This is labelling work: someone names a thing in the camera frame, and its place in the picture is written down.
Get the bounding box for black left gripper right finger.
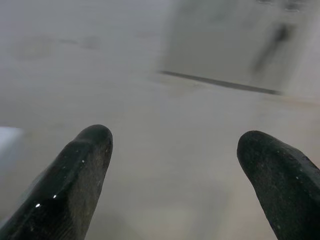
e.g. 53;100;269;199
236;129;320;240

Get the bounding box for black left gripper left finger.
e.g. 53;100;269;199
0;124;114;240

